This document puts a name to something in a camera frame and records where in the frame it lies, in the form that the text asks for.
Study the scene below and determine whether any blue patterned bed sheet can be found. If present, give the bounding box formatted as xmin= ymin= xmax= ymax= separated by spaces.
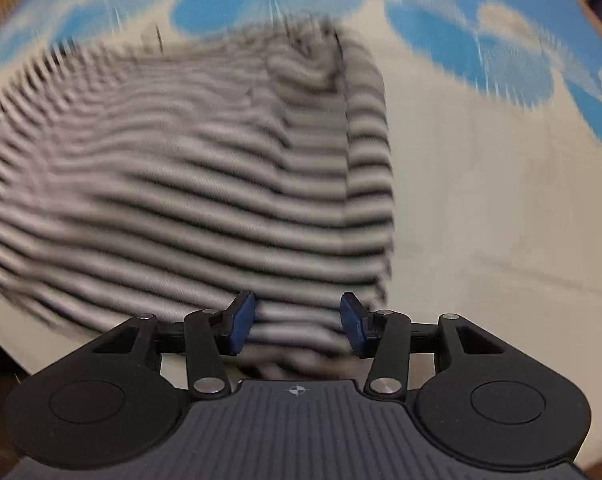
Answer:
xmin=0 ymin=0 xmax=602 ymax=466

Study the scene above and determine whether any striped white vest sweater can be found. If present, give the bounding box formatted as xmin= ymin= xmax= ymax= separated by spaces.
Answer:
xmin=0 ymin=16 xmax=394 ymax=378

